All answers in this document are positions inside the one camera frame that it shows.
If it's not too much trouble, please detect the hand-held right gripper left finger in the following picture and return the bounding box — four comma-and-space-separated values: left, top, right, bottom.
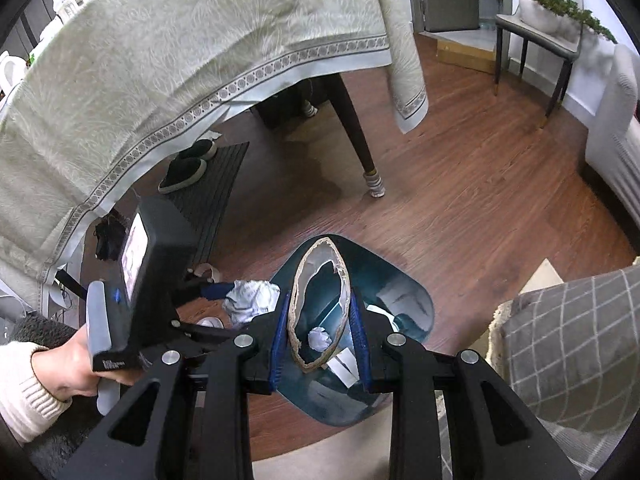
55, 292, 293, 480

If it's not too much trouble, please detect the dark green slipper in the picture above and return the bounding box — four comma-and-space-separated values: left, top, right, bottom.
158, 156, 207, 195
172, 139, 218, 163

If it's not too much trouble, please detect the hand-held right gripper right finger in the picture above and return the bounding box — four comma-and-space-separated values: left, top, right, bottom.
350, 287, 583, 480

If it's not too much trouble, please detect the teal trash bin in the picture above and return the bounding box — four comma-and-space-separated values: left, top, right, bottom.
270, 234, 435, 428

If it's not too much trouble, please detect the black cloth bundle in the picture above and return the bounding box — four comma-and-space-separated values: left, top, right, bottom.
95, 212, 126, 261

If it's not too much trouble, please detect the beige floor rug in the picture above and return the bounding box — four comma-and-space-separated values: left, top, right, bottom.
250, 390, 601, 480

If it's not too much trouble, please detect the white paper ball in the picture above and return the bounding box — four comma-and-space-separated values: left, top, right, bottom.
222, 280, 281, 328
307, 327, 333, 353

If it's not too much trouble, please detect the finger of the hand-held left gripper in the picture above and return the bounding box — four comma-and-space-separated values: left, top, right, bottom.
172, 319, 237, 344
186, 280, 236, 303

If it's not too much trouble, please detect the black ribbed floor mat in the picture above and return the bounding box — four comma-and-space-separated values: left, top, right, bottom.
167, 141, 250, 266

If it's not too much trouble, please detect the white kettle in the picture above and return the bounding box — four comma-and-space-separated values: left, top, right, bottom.
0, 52, 26, 96

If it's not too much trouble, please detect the grey shaggy rug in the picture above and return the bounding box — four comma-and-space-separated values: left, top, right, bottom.
10, 310, 106, 480

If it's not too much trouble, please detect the dark table leg with sock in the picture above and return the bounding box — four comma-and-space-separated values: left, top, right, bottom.
300, 80, 321, 118
327, 72, 388, 201

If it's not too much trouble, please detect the grey dining chair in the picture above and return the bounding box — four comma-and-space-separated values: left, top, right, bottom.
494, 0, 586, 118

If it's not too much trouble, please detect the person's left hand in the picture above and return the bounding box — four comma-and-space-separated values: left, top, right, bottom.
32, 327, 126, 402

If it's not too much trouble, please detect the beige patterned tablecloth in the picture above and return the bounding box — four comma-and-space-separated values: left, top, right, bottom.
0, 0, 430, 306

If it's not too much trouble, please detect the potted plant white pot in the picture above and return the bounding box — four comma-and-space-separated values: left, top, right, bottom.
517, 0, 581, 43
575, 10, 618, 45

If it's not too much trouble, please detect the grey armchair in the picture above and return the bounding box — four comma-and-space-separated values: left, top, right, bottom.
582, 42, 640, 241

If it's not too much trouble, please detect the person's left forearm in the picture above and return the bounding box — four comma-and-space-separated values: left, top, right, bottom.
0, 342, 71, 446

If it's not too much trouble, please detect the flat beige cardboard piece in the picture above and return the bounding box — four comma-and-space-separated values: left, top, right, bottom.
517, 258, 566, 296

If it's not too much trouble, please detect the white paper scrap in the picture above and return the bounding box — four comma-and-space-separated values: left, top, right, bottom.
330, 350, 361, 388

